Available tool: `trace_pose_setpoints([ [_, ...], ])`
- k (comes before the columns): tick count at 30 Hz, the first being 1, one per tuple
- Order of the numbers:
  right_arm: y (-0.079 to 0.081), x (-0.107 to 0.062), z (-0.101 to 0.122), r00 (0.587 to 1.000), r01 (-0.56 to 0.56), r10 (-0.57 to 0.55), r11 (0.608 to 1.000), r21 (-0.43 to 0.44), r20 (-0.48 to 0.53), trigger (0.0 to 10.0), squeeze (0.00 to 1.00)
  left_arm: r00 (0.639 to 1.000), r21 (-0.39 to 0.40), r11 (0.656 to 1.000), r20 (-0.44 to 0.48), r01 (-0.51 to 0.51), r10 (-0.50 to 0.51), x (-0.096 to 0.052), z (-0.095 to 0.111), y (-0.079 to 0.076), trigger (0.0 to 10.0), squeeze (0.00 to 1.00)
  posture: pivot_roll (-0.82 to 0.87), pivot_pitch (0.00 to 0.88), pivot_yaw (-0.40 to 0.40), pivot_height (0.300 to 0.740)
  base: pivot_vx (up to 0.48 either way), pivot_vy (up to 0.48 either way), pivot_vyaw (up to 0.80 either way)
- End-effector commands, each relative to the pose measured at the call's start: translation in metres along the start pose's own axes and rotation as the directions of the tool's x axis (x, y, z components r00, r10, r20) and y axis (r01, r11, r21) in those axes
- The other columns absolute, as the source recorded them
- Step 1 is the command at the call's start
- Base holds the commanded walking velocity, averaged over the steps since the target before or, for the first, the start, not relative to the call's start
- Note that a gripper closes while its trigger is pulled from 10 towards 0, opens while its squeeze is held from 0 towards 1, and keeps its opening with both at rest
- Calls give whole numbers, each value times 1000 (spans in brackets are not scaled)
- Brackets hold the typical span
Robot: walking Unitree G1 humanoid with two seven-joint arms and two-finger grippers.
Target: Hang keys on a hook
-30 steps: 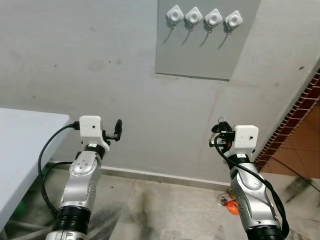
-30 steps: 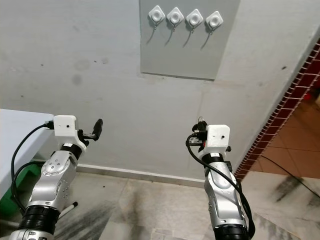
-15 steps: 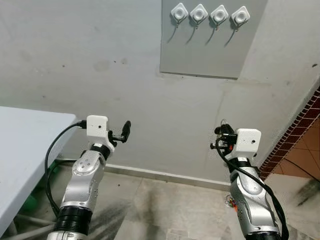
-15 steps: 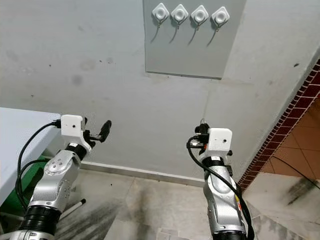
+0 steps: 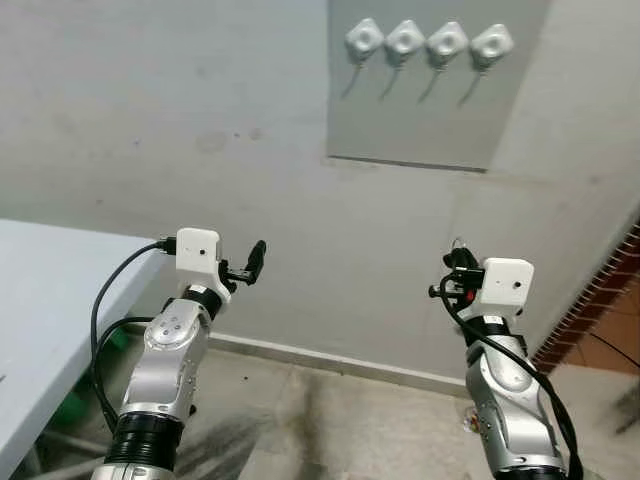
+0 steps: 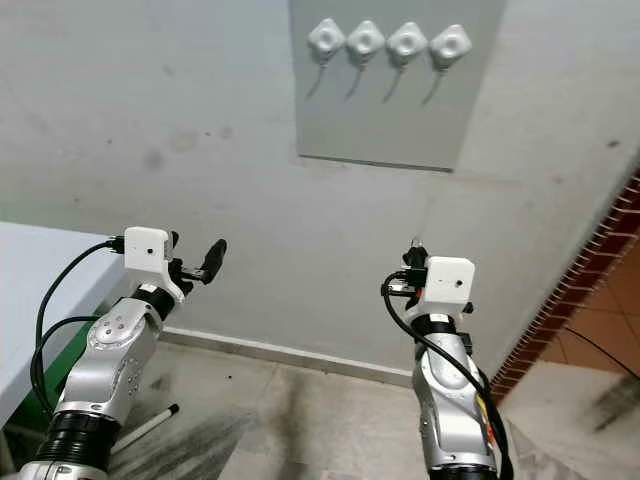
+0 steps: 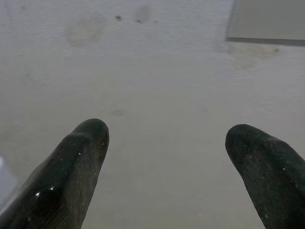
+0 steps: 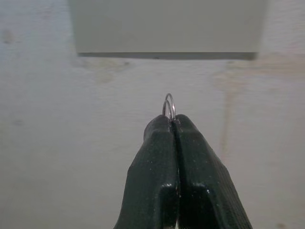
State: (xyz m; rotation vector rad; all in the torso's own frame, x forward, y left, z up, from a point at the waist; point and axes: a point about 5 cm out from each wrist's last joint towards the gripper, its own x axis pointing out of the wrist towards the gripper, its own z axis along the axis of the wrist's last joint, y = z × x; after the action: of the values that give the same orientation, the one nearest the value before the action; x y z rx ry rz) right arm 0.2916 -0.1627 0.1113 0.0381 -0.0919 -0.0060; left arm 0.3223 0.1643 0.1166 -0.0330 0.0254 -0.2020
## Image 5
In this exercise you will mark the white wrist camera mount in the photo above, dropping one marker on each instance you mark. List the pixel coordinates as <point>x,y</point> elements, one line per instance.
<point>508,285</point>
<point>197,250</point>

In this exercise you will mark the white wall hook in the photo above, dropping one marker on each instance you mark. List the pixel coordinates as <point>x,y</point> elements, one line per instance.
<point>448,40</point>
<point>492,43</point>
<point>405,39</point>
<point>365,38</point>

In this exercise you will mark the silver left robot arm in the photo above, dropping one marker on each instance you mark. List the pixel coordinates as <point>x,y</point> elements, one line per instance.
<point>170,360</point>

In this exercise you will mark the grey wall board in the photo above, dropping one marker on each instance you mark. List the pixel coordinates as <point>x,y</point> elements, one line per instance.
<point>430,120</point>

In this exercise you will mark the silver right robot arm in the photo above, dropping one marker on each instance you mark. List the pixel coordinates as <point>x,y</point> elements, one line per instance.
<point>505,400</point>

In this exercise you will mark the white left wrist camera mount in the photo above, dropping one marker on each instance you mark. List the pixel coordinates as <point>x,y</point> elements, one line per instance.
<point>197,250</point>

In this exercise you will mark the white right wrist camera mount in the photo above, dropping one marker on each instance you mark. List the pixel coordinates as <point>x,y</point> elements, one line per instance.
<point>508,285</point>

